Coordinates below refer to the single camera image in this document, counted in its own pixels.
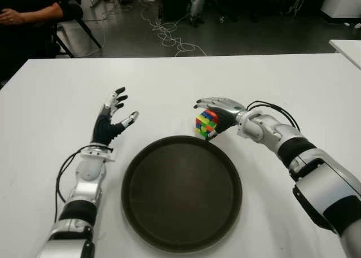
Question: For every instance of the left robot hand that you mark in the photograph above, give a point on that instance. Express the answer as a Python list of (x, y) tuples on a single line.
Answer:
[(104, 126)]

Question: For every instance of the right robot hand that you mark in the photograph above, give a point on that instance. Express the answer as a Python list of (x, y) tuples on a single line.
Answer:
[(227, 111)]

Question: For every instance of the multicolour Rubik's cube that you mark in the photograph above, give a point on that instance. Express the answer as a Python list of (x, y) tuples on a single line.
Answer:
[(204, 122)]

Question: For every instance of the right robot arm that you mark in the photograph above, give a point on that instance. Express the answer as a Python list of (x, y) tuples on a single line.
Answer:
[(280, 132)]

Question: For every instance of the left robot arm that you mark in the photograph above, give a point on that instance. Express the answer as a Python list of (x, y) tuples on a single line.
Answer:
[(87, 170)]

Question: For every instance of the dark brown round plate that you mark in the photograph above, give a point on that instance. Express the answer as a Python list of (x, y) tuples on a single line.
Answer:
[(180, 193)]

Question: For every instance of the black chair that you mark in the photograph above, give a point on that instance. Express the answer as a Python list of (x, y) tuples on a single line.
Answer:
[(90, 34)]

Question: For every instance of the white humanoid robot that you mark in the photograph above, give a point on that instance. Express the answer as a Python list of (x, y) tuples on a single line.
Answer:
[(196, 4)]

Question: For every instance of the seated person in black shirt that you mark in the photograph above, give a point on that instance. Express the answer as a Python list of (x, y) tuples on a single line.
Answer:
[(42, 15)]

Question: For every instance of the white side table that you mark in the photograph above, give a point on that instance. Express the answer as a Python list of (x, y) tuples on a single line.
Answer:
[(349, 49)]

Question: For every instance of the white cabinet with black base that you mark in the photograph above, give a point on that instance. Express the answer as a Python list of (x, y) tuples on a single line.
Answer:
[(344, 4)]

